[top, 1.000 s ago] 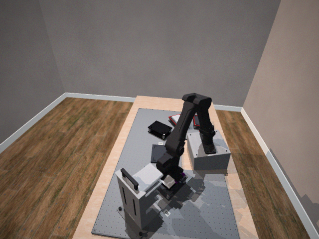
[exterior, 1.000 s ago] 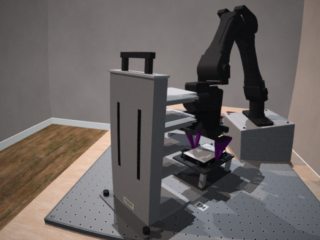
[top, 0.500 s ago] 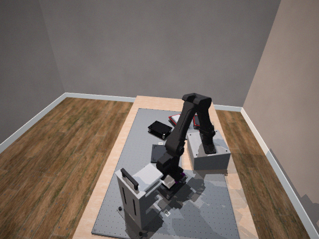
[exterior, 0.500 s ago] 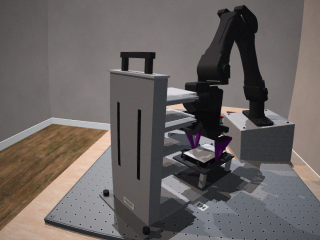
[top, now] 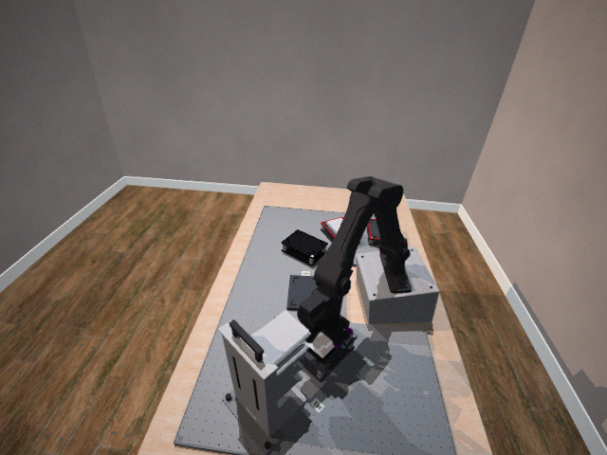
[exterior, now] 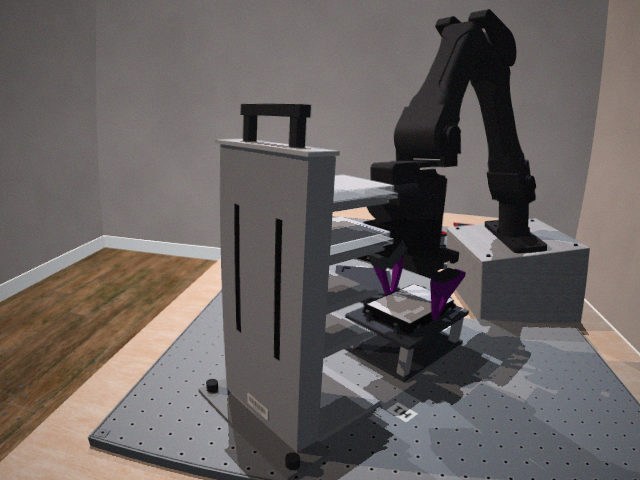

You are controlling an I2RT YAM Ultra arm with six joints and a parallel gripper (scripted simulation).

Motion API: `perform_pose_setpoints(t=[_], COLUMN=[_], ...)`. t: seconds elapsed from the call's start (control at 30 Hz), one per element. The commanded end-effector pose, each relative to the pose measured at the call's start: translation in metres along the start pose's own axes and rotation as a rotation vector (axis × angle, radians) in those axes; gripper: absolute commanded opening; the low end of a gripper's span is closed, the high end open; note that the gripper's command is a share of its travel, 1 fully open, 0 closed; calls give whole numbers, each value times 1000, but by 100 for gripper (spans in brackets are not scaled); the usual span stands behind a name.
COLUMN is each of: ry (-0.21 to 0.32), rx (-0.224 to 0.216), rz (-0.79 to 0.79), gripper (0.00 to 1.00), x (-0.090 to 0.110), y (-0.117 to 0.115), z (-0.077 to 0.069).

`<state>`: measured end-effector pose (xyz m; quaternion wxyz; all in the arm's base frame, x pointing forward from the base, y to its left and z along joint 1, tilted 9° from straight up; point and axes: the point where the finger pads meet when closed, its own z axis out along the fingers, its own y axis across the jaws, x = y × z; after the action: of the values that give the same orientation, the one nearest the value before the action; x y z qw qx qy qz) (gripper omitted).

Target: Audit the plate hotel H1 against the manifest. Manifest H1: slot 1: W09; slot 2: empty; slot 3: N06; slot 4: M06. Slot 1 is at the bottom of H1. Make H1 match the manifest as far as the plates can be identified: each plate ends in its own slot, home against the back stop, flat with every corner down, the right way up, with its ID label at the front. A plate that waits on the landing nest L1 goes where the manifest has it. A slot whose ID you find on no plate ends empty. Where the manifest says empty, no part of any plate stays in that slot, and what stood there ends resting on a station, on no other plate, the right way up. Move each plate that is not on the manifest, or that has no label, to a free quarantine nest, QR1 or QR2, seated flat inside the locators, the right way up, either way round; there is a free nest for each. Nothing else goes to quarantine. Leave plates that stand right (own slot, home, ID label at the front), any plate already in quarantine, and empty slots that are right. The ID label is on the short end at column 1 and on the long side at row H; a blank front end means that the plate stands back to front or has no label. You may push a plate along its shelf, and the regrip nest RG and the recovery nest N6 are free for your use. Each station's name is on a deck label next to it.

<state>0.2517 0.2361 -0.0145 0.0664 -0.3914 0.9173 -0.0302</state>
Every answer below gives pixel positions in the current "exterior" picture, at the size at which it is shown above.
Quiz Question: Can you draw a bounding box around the white multi-well plate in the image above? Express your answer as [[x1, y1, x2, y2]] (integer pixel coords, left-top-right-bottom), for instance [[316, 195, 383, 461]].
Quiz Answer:
[[333, 175, 398, 202]]

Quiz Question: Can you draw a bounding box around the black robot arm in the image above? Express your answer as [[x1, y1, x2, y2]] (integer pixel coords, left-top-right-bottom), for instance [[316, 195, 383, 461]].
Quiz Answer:
[[363, 9, 547, 270]]

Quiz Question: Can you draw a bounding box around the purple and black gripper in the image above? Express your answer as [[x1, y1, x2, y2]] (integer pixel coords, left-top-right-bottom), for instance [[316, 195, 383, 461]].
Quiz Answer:
[[373, 246, 466, 320]]

